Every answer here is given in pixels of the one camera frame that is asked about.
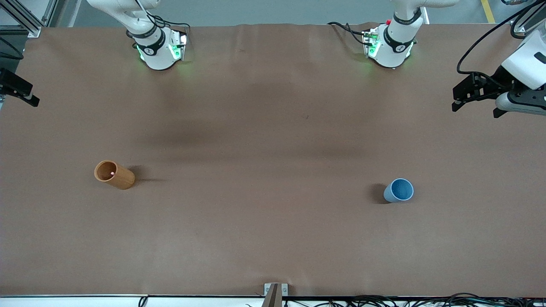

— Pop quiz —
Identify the blue cup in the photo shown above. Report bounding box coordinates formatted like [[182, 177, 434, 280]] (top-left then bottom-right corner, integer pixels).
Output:
[[383, 178, 415, 204]]

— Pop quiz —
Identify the brown wooden cup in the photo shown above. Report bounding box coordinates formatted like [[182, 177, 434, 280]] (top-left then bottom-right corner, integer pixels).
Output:
[[94, 160, 136, 190]]

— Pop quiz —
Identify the brown table cover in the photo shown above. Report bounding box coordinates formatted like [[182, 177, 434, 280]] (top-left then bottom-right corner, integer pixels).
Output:
[[0, 23, 546, 298]]

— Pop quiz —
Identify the black thin cable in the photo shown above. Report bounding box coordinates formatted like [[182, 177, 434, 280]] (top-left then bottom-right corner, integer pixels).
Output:
[[0, 37, 25, 61]]

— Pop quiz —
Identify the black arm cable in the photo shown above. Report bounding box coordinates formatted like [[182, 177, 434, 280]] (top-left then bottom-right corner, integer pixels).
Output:
[[456, 0, 542, 76]]

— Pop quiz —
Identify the aluminium frame profile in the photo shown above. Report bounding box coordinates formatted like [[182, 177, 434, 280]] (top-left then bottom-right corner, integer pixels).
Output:
[[0, 0, 58, 38]]

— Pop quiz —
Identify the black base cable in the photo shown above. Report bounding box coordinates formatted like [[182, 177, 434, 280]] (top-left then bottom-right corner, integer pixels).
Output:
[[327, 21, 370, 46], [149, 15, 191, 35]]

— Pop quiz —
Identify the black cable bundle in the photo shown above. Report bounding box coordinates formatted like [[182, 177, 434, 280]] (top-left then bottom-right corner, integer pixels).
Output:
[[245, 293, 546, 307]]

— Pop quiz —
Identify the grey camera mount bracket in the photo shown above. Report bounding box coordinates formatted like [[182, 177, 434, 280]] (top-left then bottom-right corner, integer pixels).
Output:
[[262, 283, 289, 307]]

